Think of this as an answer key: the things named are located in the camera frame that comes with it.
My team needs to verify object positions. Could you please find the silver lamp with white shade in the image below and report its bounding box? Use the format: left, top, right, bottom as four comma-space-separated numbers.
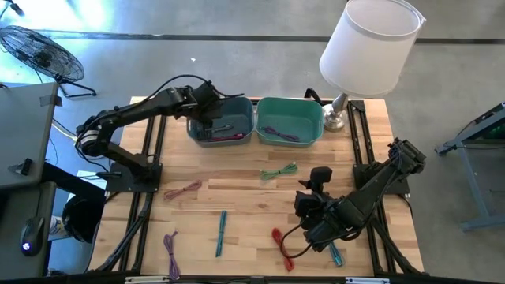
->
318, 0, 427, 133

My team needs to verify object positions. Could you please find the black floor fan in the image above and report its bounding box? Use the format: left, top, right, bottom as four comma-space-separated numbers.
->
0, 25, 98, 99

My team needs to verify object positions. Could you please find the grey USB cable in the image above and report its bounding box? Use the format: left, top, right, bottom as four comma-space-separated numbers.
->
204, 124, 234, 136

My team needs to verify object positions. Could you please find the salmon pink braided USB cable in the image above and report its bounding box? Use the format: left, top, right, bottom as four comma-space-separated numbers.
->
163, 180, 204, 201

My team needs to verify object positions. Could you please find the small black desk device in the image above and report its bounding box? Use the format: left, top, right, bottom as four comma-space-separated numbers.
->
7, 157, 33, 177

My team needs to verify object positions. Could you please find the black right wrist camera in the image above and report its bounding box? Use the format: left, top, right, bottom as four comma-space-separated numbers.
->
298, 166, 333, 194

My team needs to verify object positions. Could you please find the purple braided USB cable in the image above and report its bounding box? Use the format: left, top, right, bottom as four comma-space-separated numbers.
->
163, 230, 181, 282
260, 125, 301, 143

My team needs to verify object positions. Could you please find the black aluminium table frame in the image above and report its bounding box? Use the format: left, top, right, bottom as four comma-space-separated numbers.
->
89, 98, 429, 277

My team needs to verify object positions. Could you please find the green braided USB cable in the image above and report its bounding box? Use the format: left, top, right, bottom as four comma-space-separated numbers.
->
260, 161, 299, 181

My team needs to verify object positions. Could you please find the green plastic bin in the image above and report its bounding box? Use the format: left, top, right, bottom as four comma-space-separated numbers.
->
255, 96, 325, 148

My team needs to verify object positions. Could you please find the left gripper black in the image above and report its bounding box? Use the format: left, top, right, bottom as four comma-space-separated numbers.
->
189, 80, 224, 142

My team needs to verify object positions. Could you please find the black lamp cord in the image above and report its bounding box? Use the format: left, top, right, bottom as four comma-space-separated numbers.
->
303, 87, 325, 106

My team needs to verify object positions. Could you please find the crimson braided USB cable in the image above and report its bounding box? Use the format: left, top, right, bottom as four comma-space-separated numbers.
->
208, 133, 246, 143

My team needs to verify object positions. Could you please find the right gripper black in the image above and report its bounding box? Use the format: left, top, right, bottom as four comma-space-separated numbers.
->
294, 191, 352, 253

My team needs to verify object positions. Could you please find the black round stool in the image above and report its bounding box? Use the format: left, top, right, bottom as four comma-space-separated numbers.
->
61, 195, 104, 244

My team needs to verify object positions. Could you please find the black computer mouse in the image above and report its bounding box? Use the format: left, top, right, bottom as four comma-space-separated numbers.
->
19, 215, 47, 257

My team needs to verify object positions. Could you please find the grey metal stand frame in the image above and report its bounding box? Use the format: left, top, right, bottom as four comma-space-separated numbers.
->
435, 101, 505, 232

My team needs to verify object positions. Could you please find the grey desk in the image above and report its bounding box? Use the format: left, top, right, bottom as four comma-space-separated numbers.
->
0, 81, 60, 277

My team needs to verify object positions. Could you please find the red USB cable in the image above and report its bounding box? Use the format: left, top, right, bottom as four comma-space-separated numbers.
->
271, 227, 296, 273

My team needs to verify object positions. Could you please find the blue-grey plastic bin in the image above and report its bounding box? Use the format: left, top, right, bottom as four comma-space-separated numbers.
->
185, 96, 256, 148

